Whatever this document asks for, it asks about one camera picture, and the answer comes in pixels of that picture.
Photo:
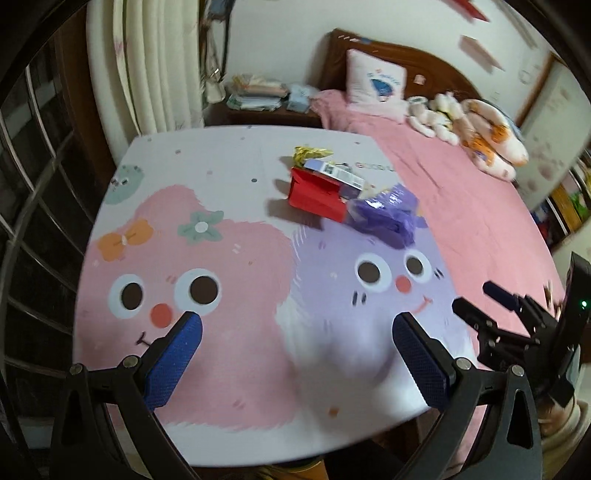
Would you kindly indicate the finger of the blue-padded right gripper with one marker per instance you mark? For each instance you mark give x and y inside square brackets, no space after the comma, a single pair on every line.
[503,297]

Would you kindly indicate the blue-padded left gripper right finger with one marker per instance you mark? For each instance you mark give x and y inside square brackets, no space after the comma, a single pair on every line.
[432,367]

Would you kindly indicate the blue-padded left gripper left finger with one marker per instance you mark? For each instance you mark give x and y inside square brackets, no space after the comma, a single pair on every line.
[151,378]

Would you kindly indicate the purple plastic bag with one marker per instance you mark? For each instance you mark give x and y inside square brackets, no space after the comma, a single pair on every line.
[391,216]

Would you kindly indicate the red cardboard box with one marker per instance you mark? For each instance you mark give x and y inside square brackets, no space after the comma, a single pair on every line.
[316,194]

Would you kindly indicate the yellow wrapper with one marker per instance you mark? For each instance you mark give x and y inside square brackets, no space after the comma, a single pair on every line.
[304,153]

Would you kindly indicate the white purple carton box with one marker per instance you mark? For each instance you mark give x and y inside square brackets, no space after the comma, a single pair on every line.
[335,172]

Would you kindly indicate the person right hand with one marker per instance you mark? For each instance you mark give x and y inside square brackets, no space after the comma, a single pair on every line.
[552,416]

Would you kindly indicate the pink bed cover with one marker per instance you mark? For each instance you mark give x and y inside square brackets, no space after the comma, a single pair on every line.
[471,212]

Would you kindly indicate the cartoon monster tablecloth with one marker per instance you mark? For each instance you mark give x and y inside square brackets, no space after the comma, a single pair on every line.
[296,357]

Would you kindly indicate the white plush toy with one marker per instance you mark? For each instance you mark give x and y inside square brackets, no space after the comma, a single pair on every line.
[434,118]

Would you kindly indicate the wooden headboard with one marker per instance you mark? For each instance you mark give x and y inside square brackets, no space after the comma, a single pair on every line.
[427,74]

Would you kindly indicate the metal window grille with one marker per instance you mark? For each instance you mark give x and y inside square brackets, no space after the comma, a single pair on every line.
[49,200]

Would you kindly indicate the pink white cushion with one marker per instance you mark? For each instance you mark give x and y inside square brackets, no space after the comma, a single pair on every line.
[375,87]

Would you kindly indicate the stack of books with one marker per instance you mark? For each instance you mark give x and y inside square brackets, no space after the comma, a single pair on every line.
[249,92]

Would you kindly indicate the cream curtain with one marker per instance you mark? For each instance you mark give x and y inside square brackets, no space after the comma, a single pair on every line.
[144,68]

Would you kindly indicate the hanging bag with straps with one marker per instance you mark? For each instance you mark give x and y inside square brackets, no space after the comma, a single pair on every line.
[211,65]

